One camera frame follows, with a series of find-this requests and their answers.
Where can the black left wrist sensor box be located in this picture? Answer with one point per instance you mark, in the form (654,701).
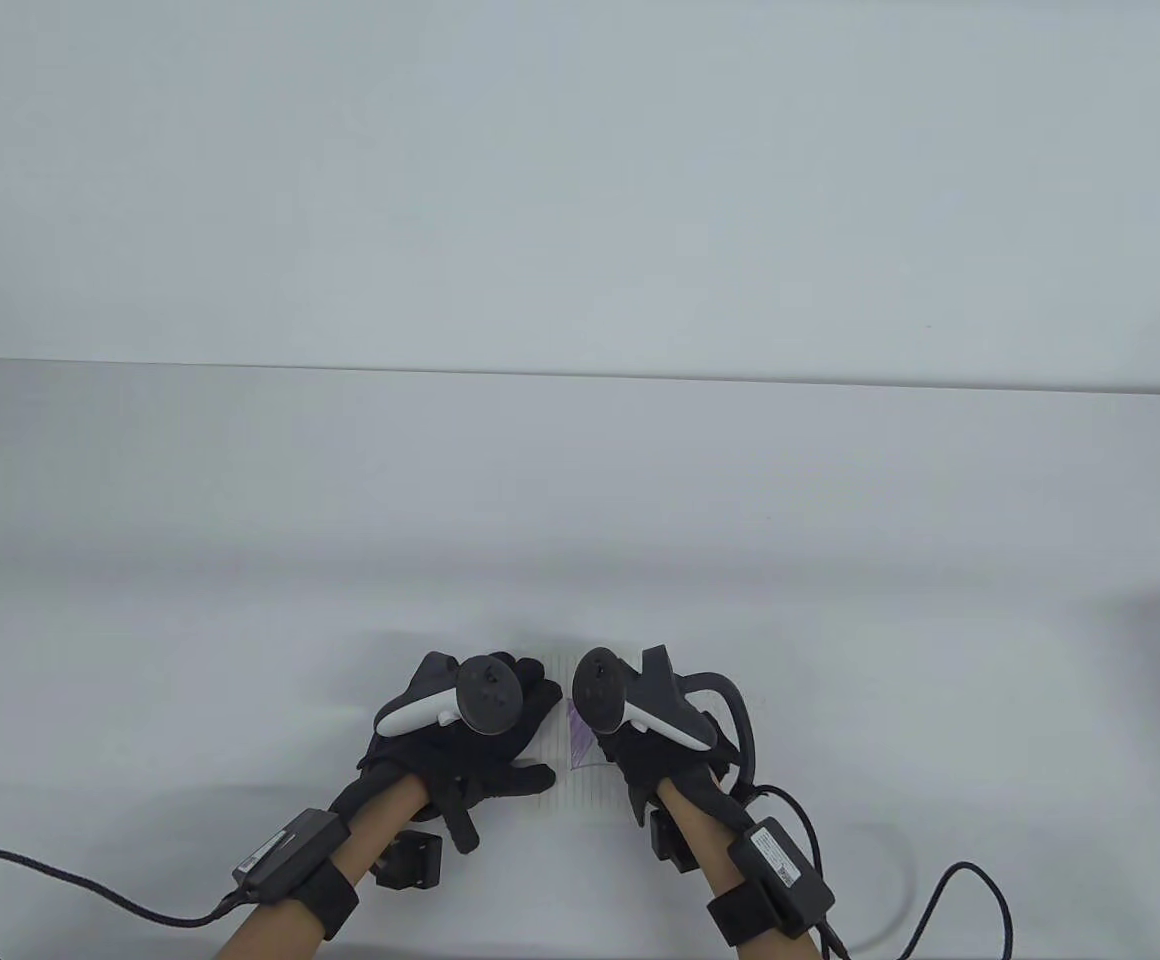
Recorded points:
(285,850)

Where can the person's left forearm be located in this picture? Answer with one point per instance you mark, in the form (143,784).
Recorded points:
(370,850)

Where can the person's right forearm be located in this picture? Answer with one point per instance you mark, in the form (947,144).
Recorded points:
(710,850)

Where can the black wrist sensor box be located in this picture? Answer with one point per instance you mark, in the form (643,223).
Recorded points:
(285,850)
(780,870)

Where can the person's right hand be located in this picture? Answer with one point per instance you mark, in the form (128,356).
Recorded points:
(655,755)

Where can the white lined paper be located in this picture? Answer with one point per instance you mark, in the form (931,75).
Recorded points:
(590,785)

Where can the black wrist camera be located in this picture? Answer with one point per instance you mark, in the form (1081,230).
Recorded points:
(672,840)
(408,860)

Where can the person's left hand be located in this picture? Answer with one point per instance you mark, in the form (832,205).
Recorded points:
(480,755)

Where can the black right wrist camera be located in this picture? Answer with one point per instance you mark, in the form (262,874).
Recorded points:
(672,840)

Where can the white and black left controller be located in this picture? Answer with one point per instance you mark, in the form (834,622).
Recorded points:
(465,695)

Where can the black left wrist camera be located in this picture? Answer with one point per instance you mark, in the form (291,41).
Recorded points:
(408,860)

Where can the black right wrist sensor box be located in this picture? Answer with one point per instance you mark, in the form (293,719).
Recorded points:
(780,870)

